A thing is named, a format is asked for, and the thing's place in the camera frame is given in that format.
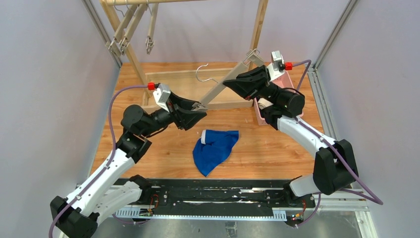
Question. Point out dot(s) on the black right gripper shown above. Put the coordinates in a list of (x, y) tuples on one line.
[(262, 85)]

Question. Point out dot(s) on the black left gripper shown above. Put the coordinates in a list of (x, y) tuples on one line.
[(175, 111)]

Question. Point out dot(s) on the blue underwear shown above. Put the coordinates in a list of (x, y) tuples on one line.
[(213, 148)]

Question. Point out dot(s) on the grey underwear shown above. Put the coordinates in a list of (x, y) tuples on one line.
[(263, 103)]

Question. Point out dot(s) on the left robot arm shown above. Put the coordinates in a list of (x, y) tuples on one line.
[(80, 213)]

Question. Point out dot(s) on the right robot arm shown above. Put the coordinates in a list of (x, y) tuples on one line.
[(334, 167)]

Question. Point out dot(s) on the beige empty clip hanger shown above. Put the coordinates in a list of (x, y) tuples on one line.
[(115, 45)]

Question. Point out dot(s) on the wooden clothes rack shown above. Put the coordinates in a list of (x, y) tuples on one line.
[(211, 94)]

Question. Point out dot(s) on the pink perforated plastic basket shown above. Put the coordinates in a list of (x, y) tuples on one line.
[(289, 102)]

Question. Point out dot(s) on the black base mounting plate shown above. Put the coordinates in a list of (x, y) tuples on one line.
[(220, 198)]

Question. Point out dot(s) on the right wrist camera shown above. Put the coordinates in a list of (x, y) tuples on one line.
[(278, 66)]

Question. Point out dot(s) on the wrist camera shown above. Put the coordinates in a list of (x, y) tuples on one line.
[(161, 94), (278, 66)]

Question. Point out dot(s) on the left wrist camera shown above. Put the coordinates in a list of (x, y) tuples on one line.
[(161, 94)]

